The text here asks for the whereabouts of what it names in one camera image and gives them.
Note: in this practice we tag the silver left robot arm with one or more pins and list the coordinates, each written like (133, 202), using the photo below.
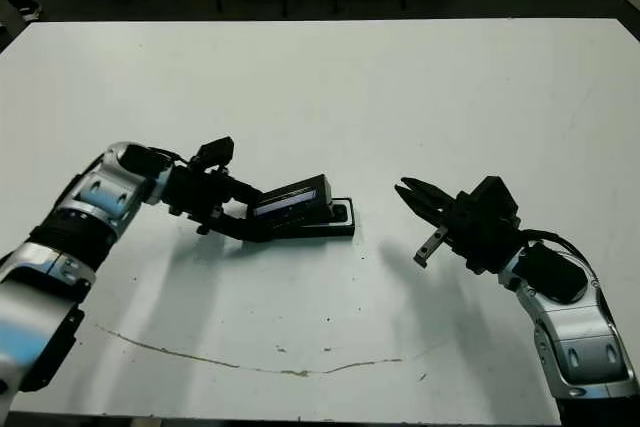
(90, 192)

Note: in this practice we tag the black box base white insert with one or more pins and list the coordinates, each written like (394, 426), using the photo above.
(345, 232)

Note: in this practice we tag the black box lid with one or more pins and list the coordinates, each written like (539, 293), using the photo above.
(300, 212)

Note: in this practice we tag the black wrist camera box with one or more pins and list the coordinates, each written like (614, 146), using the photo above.
(217, 149)
(495, 197)

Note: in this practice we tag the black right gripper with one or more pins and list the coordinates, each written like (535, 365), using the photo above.
(475, 242)

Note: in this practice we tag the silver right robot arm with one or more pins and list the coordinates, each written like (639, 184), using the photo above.
(585, 342)

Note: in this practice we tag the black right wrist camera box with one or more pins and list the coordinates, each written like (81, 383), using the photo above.
(495, 197)

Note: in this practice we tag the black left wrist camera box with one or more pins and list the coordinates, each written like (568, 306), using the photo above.
(217, 149)

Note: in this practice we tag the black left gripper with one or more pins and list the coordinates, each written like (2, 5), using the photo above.
(195, 192)

